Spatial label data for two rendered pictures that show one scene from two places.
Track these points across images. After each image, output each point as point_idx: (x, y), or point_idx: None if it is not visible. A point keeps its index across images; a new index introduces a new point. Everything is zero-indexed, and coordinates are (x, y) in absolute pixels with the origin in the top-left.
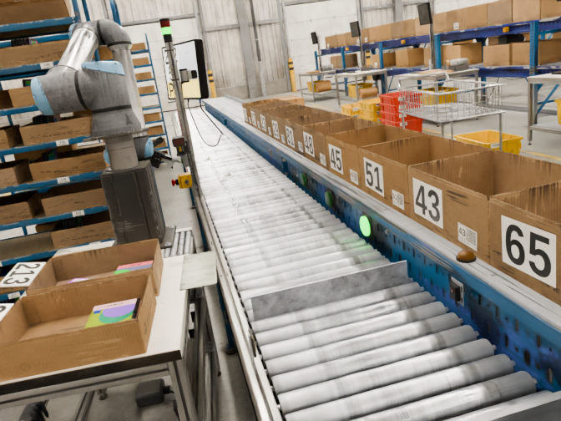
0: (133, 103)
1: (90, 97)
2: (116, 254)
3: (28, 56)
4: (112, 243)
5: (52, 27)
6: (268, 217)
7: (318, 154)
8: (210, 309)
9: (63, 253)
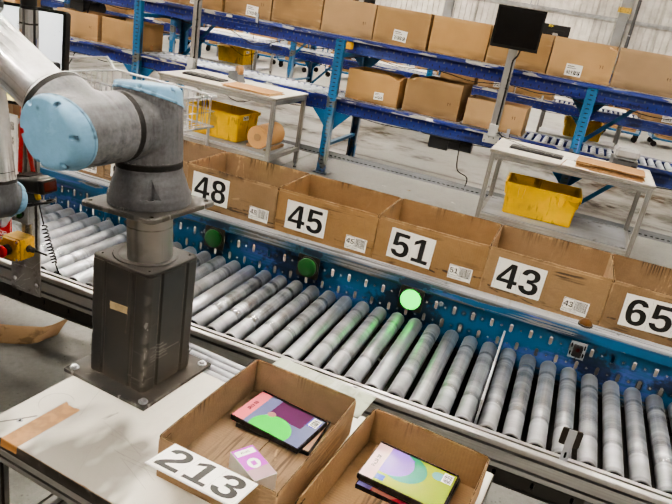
0: (7, 119)
1: (154, 145)
2: (221, 397)
3: None
4: (80, 383)
5: None
6: (237, 297)
7: (243, 206)
8: None
9: (13, 427)
